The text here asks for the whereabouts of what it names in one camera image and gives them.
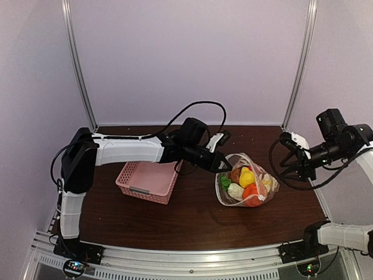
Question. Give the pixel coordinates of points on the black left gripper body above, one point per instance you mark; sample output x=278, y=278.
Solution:
x=192, y=156

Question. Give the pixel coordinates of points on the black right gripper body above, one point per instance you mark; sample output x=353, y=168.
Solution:
x=306, y=169

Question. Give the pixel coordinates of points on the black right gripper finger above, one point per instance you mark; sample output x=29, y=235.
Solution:
x=291, y=174
x=291, y=160

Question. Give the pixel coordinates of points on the brown potato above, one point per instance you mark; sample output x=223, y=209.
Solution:
x=234, y=175

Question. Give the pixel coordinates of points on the yellow pear with leaf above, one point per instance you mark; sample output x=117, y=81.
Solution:
x=247, y=177

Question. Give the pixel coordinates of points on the white wrinkled cabbage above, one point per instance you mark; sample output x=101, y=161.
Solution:
x=233, y=190

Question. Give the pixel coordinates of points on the clear zip top bag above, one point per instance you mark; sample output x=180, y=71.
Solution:
x=239, y=160

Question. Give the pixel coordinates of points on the orange pumpkin with leaf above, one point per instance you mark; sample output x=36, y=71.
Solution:
x=250, y=196

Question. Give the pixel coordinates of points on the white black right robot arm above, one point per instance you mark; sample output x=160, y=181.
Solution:
x=340, y=170

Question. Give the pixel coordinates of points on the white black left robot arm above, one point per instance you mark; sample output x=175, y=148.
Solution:
x=86, y=151

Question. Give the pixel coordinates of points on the pink perforated plastic basket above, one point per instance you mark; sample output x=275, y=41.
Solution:
x=148, y=181

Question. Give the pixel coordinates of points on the right round circuit board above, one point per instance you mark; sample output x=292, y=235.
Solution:
x=308, y=268

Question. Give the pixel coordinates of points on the round circuit board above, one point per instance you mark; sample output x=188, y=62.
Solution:
x=308, y=268
x=74, y=268

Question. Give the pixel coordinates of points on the left round circuit board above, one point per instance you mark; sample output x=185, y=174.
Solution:
x=74, y=268

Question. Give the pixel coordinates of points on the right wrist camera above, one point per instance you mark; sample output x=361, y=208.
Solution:
x=299, y=141

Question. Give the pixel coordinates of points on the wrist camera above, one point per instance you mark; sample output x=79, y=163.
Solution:
x=218, y=139
x=299, y=141

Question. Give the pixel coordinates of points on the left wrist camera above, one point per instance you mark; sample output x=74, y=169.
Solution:
x=218, y=139

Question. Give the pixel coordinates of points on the right aluminium corner post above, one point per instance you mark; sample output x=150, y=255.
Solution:
x=305, y=49

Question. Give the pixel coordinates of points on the aluminium corner post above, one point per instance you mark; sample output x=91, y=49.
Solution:
x=305, y=49
x=77, y=68

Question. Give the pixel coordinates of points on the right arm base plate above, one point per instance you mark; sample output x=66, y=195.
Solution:
x=300, y=250

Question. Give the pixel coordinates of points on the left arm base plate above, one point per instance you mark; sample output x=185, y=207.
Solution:
x=80, y=251

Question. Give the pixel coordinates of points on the aluminium front rail frame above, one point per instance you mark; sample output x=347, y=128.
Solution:
x=263, y=262

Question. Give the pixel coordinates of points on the left aluminium corner post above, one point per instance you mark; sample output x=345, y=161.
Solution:
x=77, y=68

